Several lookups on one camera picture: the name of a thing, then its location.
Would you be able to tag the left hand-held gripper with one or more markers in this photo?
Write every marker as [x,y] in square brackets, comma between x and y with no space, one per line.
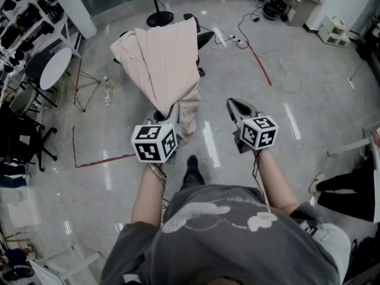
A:
[151,144]

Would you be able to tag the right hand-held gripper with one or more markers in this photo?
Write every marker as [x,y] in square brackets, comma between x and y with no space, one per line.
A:
[258,132]

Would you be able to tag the pink clothes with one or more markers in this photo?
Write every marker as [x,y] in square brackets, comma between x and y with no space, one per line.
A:
[166,64]

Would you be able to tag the black office chair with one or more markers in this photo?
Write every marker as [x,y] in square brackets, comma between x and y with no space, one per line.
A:
[205,39]

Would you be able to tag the person's right forearm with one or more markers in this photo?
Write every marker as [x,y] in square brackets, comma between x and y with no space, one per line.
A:
[277,183]

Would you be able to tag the person's left forearm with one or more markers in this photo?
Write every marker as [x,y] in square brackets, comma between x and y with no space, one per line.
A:
[147,197]

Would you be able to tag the black mesh swivel chair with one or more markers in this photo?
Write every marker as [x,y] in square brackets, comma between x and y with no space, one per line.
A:
[17,135]

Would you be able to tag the straight red floor tape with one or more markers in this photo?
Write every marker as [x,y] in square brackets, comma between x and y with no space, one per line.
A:
[259,64]

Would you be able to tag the person's leg in black trousers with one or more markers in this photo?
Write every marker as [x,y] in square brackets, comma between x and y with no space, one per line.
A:
[193,174]

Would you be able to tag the angled red floor tape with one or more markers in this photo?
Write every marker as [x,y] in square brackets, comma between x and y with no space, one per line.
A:
[89,164]

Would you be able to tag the black power adapter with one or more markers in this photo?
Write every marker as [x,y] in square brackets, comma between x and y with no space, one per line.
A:
[255,19]

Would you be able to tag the black fan stand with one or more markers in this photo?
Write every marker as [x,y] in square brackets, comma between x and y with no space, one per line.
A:
[160,18]

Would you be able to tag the black robot vacuum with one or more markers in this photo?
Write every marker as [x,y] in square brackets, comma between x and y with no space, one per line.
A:
[272,10]

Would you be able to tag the small white power strip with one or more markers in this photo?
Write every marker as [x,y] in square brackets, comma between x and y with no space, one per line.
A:
[351,83]

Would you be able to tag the white round table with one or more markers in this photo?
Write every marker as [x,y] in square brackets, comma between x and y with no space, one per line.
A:
[55,68]

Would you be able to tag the white storage cart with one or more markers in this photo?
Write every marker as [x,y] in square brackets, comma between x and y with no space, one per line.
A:
[334,31]

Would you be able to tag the grey cabinet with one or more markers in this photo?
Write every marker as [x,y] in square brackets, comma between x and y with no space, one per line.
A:
[297,1]

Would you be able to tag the person's grey printed shirt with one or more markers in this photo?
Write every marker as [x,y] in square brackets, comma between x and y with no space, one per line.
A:
[231,248]

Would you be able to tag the white shelf with black items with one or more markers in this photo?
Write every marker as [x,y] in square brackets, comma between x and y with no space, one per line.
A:
[26,16]

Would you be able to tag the black bag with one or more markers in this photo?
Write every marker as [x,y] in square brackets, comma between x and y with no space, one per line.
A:
[369,252]

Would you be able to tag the yellow rod frame structure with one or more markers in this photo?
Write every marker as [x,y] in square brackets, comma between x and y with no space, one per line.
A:
[86,88]

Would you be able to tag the white table frame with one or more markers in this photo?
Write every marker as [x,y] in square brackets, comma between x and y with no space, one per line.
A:
[347,147]

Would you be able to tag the white stool frame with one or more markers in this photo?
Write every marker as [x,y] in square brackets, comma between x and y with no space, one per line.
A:
[71,264]

